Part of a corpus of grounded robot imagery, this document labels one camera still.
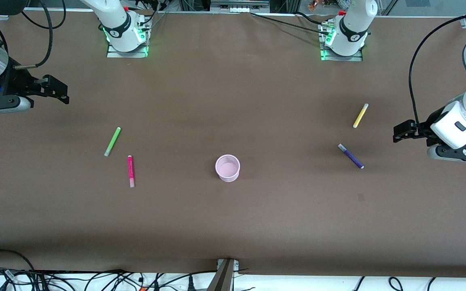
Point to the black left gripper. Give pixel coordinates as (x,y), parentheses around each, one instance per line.
(424,129)

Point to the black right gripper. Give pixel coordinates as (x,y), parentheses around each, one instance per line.
(18,80)

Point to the purple marker pen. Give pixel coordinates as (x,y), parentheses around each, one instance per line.
(351,157)

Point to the pink marker pen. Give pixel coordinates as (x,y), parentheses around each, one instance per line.
(130,169)

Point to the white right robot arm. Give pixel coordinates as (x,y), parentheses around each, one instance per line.
(117,24)

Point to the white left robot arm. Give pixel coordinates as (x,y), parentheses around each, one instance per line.
(465,121)

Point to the pink pen holder cup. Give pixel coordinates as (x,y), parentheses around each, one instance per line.
(227,169)

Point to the yellow marker pen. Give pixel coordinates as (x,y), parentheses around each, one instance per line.
(360,116)

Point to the green marker pen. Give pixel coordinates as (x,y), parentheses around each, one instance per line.
(112,141)

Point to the grey power strip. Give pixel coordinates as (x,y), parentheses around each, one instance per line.
(239,6)

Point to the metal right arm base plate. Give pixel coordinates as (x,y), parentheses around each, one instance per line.
(128,53)

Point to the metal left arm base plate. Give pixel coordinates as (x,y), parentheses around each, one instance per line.
(342,57)

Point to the aluminium camera mount post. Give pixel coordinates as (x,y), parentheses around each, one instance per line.
(225,277)

